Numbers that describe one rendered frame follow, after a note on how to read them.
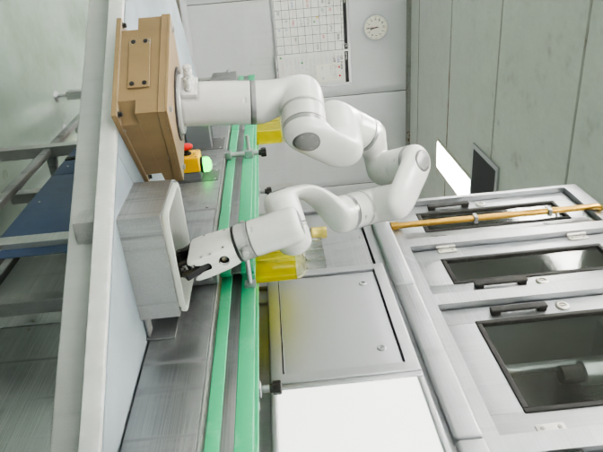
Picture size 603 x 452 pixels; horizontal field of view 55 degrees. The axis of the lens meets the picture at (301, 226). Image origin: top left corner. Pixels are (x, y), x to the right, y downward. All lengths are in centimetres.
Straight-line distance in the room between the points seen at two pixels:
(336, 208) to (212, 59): 608
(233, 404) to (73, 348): 29
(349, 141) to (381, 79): 620
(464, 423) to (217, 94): 84
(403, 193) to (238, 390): 56
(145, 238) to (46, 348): 66
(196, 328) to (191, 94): 48
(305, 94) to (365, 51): 610
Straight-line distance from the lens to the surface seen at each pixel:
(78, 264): 111
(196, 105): 126
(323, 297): 160
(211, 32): 723
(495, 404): 137
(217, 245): 115
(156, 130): 117
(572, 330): 162
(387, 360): 139
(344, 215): 129
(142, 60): 121
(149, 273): 113
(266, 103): 126
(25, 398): 155
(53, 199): 181
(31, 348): 171
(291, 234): 112
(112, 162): 114
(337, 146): 126
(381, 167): 142
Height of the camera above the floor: 105
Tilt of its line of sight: 1 degrees up
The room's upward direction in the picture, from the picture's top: 84 degrees clockwise
